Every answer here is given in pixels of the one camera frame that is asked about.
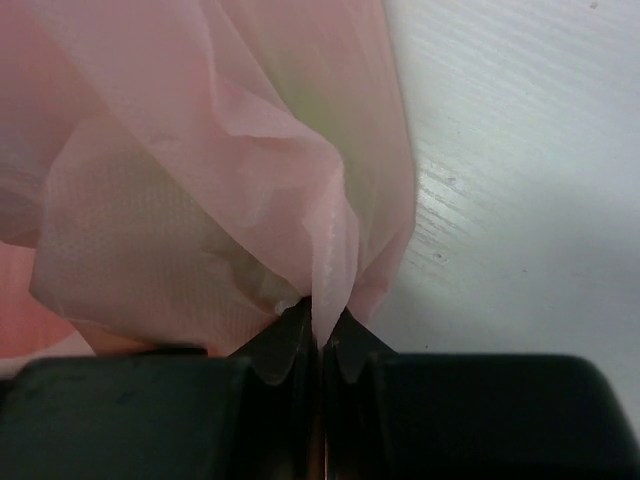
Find pink plastic bag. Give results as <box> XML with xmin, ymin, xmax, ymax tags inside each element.
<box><xmin>1</xmin><ymin>1</ymin><xmax>415</xmax><ymax>362</ymax></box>

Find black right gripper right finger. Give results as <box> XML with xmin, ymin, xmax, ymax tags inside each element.
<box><xmin>323</xmin><ymin>312</ymin><xmax>639</xmax><ymax>479</ymax></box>

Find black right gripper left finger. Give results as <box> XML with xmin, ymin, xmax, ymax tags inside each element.
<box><xmin>1</xmin><ymin>299</ymin><xmax>320</xmax><ymax>479</ymax></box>

